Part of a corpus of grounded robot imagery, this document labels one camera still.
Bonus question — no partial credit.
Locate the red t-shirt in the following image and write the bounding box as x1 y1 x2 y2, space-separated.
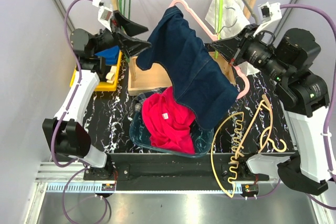
142 87 195 154

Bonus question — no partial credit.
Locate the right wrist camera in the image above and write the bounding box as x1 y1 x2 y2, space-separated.
254 2 282 36

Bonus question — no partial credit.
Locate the yellow wavy hanger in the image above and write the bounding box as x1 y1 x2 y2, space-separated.
210 112 244 198

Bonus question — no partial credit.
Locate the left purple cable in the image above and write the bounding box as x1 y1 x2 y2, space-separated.
51 0 112 224

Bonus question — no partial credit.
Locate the yellow plastic bin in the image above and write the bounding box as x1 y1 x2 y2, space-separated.
79 51 122 92

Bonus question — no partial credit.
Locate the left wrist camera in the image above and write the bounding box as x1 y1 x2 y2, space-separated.
92 0 113 31

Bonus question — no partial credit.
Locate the black and white cloth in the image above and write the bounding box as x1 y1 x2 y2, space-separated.
106 65 119 84

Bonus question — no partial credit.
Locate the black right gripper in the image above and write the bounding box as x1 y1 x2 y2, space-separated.
212 23 291 83

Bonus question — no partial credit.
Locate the cream wooden hanger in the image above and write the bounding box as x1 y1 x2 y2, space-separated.
237 94 288 159

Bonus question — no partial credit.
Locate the pink plastic hanger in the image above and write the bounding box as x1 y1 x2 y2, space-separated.
169 0 250 99

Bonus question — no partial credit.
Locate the lime green hanger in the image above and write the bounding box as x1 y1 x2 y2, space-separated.
214 0 224 59

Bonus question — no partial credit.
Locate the navy denim skirt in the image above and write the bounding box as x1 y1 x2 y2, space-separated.
136 6 239 130

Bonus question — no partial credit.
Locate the blue folded towel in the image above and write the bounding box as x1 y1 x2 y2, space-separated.
96 46 119 66

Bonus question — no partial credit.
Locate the teal transparent basin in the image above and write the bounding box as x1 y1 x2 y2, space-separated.
129 112 214 158

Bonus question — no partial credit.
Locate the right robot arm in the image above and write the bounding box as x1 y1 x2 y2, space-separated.
210 24 330 196

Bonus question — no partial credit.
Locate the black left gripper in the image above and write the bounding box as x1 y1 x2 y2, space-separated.
92 10 152 58

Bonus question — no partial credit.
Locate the navy plaid skirt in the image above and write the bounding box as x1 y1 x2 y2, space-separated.
135 88 166 112

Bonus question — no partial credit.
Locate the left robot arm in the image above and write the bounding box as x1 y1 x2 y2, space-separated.
42 10 151 180

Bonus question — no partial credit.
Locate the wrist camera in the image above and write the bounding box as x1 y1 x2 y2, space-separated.
92 0 113 31
254 2 282 36

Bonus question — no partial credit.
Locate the white quilted garment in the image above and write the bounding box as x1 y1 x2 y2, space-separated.
205 0 250 39

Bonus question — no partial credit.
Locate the green plastic hanger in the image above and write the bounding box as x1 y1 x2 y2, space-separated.
119 0 131 19

